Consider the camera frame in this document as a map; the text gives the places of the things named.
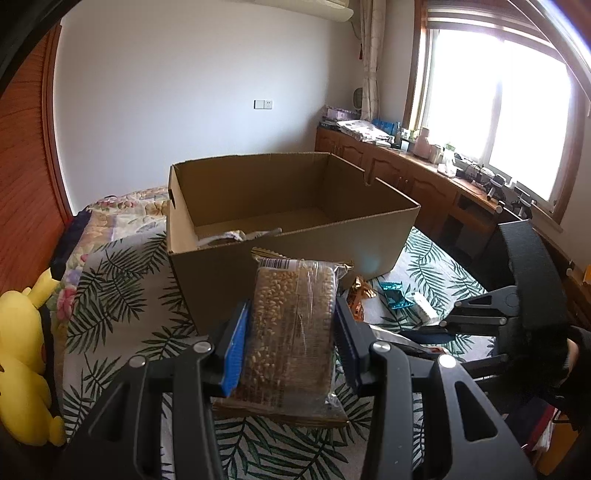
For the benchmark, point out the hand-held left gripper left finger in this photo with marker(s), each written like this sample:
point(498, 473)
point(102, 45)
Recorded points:
point(234, 355)

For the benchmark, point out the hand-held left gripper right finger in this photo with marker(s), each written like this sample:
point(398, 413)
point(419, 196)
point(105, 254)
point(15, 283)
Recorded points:
point(347, 346)

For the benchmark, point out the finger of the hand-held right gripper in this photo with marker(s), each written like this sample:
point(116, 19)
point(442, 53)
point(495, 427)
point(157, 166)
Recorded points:
point(480, 364)
point(480, 314)

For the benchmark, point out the brown cardboard box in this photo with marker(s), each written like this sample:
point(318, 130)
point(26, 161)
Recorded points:
point(258, 258)

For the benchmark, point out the person's right hand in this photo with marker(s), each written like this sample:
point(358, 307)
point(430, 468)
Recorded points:
point(575, 378)

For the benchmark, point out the brown candy wrapper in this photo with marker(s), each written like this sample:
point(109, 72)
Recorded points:
point(360, 295)

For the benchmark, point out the small white packet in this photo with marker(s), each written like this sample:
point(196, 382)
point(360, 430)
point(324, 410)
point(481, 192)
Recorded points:
point(425, 307)

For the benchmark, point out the teal candy wrapper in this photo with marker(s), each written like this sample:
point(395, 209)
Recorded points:
point(396, 295)

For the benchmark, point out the leaf print blanket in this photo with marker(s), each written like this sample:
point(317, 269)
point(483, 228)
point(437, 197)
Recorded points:
point(138, 300)

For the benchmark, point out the crumpled white snack packet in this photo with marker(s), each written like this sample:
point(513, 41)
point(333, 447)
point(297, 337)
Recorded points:
point(235, 235)

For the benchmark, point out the clear plastic bottle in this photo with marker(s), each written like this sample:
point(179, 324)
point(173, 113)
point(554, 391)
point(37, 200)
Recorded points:
point(447, 160)

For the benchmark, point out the pink jar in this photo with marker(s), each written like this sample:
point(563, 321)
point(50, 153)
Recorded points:
point(422, 145)

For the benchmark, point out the wooden framed window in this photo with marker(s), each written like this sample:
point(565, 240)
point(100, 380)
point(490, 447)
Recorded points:
point(498, 101)

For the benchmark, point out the dark cloth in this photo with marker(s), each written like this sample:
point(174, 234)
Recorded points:
point(69, 235)

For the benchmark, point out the blue box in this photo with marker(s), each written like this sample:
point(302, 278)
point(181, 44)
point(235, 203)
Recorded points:
point(385, 126)

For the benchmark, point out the yellow plush toy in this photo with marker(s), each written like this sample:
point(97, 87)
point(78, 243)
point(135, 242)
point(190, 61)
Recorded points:
point(23, 360)

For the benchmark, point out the folded floral cloth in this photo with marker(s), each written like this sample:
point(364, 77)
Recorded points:
point(364, 129)

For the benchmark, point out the pink box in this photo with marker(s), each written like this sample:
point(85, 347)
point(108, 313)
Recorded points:
point(339, 113)

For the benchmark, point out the patterned curtain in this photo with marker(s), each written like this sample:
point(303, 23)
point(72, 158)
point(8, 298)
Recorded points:
point(371, 60)

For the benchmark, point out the wooden headboard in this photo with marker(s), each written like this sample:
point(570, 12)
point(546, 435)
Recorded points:
point(27, 161)

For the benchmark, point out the white air conditioner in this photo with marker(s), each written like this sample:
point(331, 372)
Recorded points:
point(328, 9)

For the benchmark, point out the white wall socket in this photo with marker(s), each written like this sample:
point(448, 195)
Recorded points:
point(263, 104)

